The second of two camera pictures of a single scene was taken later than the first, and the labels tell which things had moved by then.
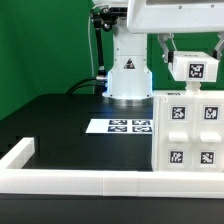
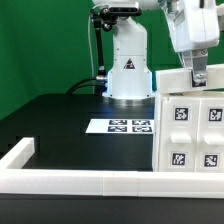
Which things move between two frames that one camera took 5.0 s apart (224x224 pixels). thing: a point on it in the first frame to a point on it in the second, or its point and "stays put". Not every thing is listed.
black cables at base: [101, 86] stays put
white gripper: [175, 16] to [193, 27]
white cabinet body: [188, 131] stays put
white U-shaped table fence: [14, 179] stays put
